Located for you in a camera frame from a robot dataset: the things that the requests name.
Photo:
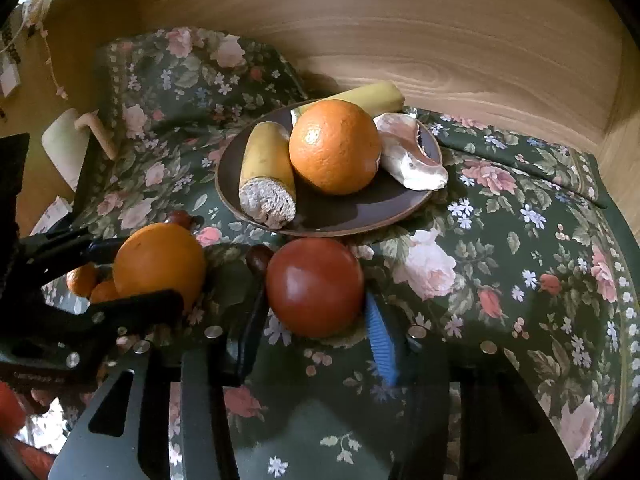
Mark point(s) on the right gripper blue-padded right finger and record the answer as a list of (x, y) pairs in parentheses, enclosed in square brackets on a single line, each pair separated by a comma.
[(387, 334)]

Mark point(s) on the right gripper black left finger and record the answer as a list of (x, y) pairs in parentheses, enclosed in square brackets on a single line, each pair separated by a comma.
[(243, 324)]

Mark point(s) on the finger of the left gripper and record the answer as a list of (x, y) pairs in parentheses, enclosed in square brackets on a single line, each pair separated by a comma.
[(43, 332), (46, 256)]

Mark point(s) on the orange fruit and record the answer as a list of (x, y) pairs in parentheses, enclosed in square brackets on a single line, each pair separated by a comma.
[(158, 257), (335, 147)]

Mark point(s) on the red tomato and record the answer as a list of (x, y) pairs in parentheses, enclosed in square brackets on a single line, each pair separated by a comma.
[(315, 287)]

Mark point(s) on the yellow banana half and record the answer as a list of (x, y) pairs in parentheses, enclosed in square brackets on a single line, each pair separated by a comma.
[(375, 99), (267, 186)]

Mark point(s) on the small tangerine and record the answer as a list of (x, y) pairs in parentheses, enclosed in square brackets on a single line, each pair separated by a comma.
[(82, 280), (104, 292)]

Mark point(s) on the dark red grape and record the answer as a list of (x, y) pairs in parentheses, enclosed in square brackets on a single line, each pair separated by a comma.
[(257, 258)]

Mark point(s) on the dark brown round plate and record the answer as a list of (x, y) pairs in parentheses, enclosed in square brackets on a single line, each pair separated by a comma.
[(382, 203)]

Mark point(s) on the floral green tablecloth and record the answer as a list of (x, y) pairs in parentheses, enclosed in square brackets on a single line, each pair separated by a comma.
[(523, 248)]

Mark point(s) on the white cup with handle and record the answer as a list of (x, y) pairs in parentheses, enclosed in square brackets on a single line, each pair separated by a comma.
[(66, 142)]

